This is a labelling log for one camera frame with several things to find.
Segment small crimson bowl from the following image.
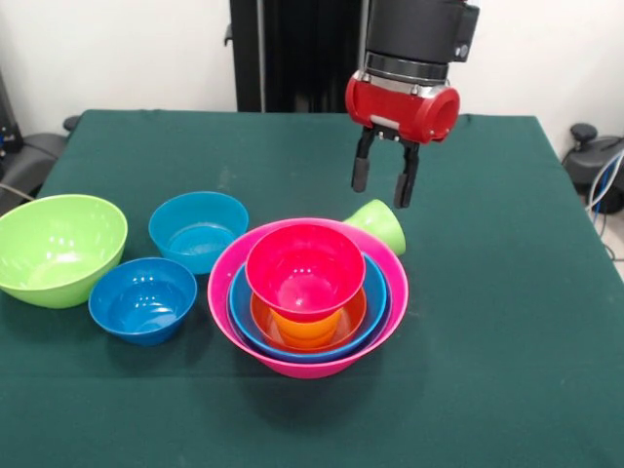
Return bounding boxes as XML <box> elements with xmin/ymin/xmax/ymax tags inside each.
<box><xmin>244</xmin><ymin>223</ymin><xmax>368</xmax><ymax>324</ymax></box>

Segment large green bowl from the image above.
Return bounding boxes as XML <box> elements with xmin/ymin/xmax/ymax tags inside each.
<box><xmin>0</xmin><ymin>193</ymin><xmax>129</xmax><ymax>310</ymax></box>

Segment large light blue bowl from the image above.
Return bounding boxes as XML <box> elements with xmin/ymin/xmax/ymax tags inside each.
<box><xmin>227</xmin><ymin>253</ymin><xmax>389</xmax><ymax>365</ymax></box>

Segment black equipment rack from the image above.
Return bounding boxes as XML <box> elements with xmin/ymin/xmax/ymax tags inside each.
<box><xmin>0</xmin><ymin>72</ymin><xmax>20</xmax><ymax>167</ymax></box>

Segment translucent blue ribbed bowl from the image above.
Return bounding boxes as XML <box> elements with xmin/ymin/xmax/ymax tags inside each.
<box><xmin>147</xmin><ymin>191</ymin><xmax>250</xmax><ymax>275</ymax></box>

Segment small dark blue bowl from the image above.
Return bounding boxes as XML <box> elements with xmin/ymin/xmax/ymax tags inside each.
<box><xmin>88</xmin><ymin>257</ymin><xmax>198</xmax><ymax>348</ymax></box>

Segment green cup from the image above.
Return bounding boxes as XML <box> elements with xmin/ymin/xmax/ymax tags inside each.
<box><xmin>343</xmin><ymin>199</ymin><xmax>407</xmax><ymax>257</ymax></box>

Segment dark green table cloth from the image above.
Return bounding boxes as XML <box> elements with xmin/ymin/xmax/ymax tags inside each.
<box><xmin>0</xmin><ymin>109</ymin><xmax>624</xmax><ymax>468</ymax></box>

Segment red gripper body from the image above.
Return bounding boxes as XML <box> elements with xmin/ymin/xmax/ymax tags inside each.
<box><xmin>344</xmin><ymin>71</ymin><xmax>461</xmax><ymax>146</ymax></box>

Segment orange bowl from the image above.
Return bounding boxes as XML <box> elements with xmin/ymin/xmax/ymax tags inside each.
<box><xmin>250</xmin><ymin>287</ymin><xmax>368</xmax><ymax>353</ymax></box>

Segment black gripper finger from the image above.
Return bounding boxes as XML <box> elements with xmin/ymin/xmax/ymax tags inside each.
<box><xmin>392</xmin><ymin>139</ymin><xmax>421</xmax><ymax>210</ymax></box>
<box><xmin>350</xmin><ymin>126</ymin><xmax>377</xmax><ymax>192</ymax></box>

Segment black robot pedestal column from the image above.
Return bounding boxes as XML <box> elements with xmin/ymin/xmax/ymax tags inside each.
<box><xmin>223</xmin><ymin>0</ymin><xmax>394</xmax><ymax>114</ymax></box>

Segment grey cable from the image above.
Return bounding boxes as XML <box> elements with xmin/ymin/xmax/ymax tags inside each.
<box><xmin>0</xmin><ymin>182</ymin><xmax>35</xmax><ymax>204</ymax></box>

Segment large pink bowl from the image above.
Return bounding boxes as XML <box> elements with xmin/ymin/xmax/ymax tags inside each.
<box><xmin>207</xmin><ymin>217</ymin><xmax>410</xmax><ymax>380</ymax></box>

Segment orange cup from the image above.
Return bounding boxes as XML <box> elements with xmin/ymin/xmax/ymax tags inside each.
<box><xmin>267</xmin><ymin>309</ymin><xmax>345</xmax><ymax>343</ymax></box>

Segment blue and white cables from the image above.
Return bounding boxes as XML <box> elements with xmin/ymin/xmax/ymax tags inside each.
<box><xmin>587</xmin><ymin>150</ymin><xmax>624</xmax><ymax>215</ymax></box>

